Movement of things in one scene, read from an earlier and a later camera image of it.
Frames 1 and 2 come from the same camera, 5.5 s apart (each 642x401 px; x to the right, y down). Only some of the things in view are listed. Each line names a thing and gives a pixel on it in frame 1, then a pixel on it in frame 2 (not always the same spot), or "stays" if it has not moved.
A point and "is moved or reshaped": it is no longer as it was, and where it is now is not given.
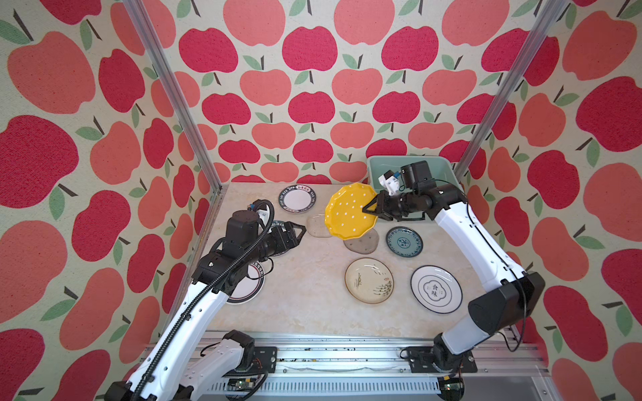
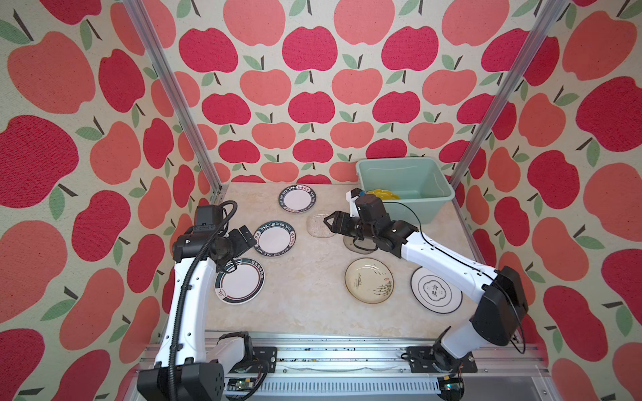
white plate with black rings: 436,289 stays
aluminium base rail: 370,368 stays
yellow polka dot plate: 344,216 is moved or reshaped
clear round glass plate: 317,227 stays
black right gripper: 379,200 → 343,217
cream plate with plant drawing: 369,281 stays
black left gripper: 281,245 → 242,243
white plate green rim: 249,288 stays
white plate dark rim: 297,199 stays
